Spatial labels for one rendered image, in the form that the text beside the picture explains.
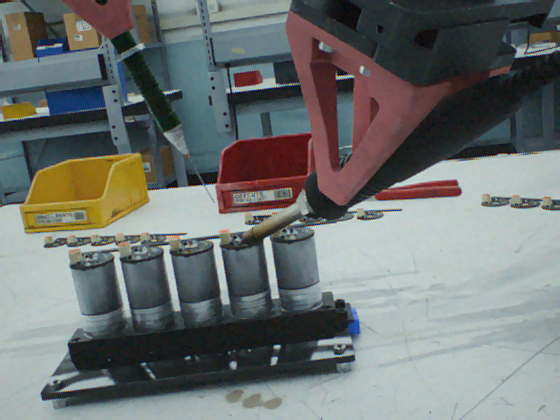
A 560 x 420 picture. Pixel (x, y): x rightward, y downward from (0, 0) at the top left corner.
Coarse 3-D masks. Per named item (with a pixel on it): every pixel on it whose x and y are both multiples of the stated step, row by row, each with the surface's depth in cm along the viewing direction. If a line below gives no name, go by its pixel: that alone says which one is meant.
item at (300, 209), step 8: (304, 192) 34; (296, 200) 34; (304, 200) 33; (288, 208) 35; (296, 208) 34; (304, 208) 33; (272, 216) 36; (280, 216) 35; (288, 216) 35; (296, 216) 34; (304, 216) 34; (312, 216) 34; (264, 224) 36; (272, 224) 36; (280, 224) 35; (288, 224) 35; (248, 232) 37; (256, 232) 37; (264, 232) 36; (272, 232) 36; (248, 240) 37; (256, 240) 37
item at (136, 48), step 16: (96, 0) 34; (128, 32) 35; (128, 48) 35; (128, 64) 35; (144, 64) 36; (144, 80) 36; (144, 96) 36; (160, 96) 36; (160, 112) 36; (160, 128) 37
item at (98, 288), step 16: (80, 272) 39; (96, 272) 39; (112, 272) 40; (80, 288) 39; (96, 288) 39; (112, 288) 40; (80, 304) 40; (96, 304) 39; (112, 304) 40; (96, 320) 39; (112, 320) 40; (96, 336) 40
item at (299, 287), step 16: (304, 240) 39; (288, 256) 39; (304, 256) 39; (288, 272) 39; (304, 272) 39; (288, 288) 39; (304, 288) 39; (320, 288) 40; (288, 304) 39; (304, 304) 39; (320, 304) 40
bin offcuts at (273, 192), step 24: (240, 144) 84; (264, 144) 84; (288, 144) 83; (312, 144) 76; (240, 168) 84; (264, 168) 84; (288, 168) 84; (312, 168) 76; (216, 192) 74; (240, 192) 74; (264, 192) 73; (288, 192) 73
